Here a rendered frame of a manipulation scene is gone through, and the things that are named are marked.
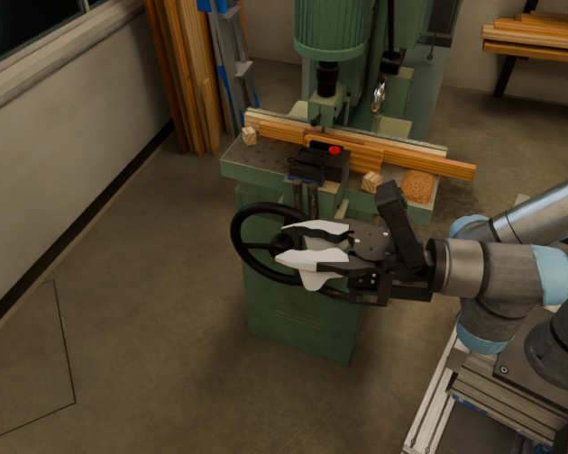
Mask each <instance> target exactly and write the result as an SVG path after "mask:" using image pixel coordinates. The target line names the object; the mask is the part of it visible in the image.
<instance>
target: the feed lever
mask: <svg viewBox="0 0 568 454"><path fill-rule="evenodd" d="M388 38H389V50H385V51H384V52H383V54H382V58H381V62H380V73H382V74H388V75H393V76H396V75H398V74H399V70H400V67H401V62H402V58H403V54H402V52H396V51H394V0H388Z"/></svg>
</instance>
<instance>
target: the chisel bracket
mask: <svg viewBox="0 0 568 454"><path fill-rule="evenodd" d="M346 85H347V84H346V83H345V82H341V81H336V90H335V95H334V96H331V97H322V96H320V95H318V94H317V93H316V91H315V92H314V94H312V96H311V97H310V99H309V100H308V108H307V123H309V124H310V121H311V120H312V119H315V118H316V116H317V115H318V114H321V117H320V118H319V119H318V121H317V125H318V126H323V127H327V128H332V126H333V124H334V121H335V120H336V118H337V116H338V114H339V113H340V112H341V110H342V108H343V106H344V101H343V96H344V94H346Z"/></svg>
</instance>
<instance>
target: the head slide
mask: <svg viewBox="0 0 568 454"><path fill-rule="evenodd" d="M374 9H375V0H371V10H370V16H369V23H368V31H367V38H366V45H365V51H364V53H363V54H362V55H360V56H359V57H357V58H354V59H349V60H344V61H338V64H339V65H340V69H339V78H338V80H337V81H341V82H345V83H346V84H347V85H346V94H347V93H351V95H352V99H351V101H350V105H351V106H356V105H357V104H358V102H359V101H360V99H361V97H362V93H363V90H362V88H363V86H364V79H365V73H366V66H367V59H368V52H369V46H370V41H371V27H372V20H373V13H374ZM317 63H318V60H315V59H313V61H312V80H311V96H312V94H314V92H315V91H316V87H317V80H316V64H317ZM361 91H362V93H361V95H360V97H359V94H360V92H361Z"/></svg>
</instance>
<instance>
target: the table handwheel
mask: <svg viewBox="0 0 568 454"><path fill-rule="evenodd" d="M257 213H274V214H277V215H281V216H284V217H285V219H284V223H283V227H284V226H288V225H291V224H293V221H295V222H297V223H300V222H308V221H314V220H313V219H312V218H311V217H309V216H308V215H306V214H305V213H303V212H301V211H299V210H298V209H296V208H293V207H291V206H288V205H285V204H280V203H274V202H258V203H252V204H247V205H246V206H244V207H243V208H241V209H240V210H239V211H238V212H237V213H236V214H235V215H234V217H233V219H232V221H231V224H230V237H231V241H232V244H233V245H234V248H235V250H236V252H237V253H238V255H239V256H240V257H241V258H242V260H243V261H244V262H245V263H246V264H247V265H248V266H249V267H251V268H252V269H253V270H255V271H256V272H258V273H259V274H261V275H263V276H264V277H266V278H268V279H271V280H273V281H276V282H278V283H281V284H285V285H289V286H303V282H302V278H301V276H291V275H286V274H283V273H280V272H278V271H275V270H273V269H271V268H268V267H266V266H265V265H263V264H262V263H260V261H259V260H257V259H256V258H255V257H254V256H253V255H252V254H251V253H250V252H249V251H248V250H247V249H260V250H268V252H269V253H270V255H271V256H272V257H273V258H275V256H276V255H279V254H280V253H282V252H284V251H287V250H292V249H293V247H294V241H293V240H292V239H293V237H294V235H292V234H287V233H283V232H281V233H276V234H275V235H274V236H273V238H272V239H271V241H270V243H247V242H243V240H242V237H241V225H242V223H243V221H244V220H245V219H246V218H247V217H249V216H251V215H254V214H257Z"/></svg>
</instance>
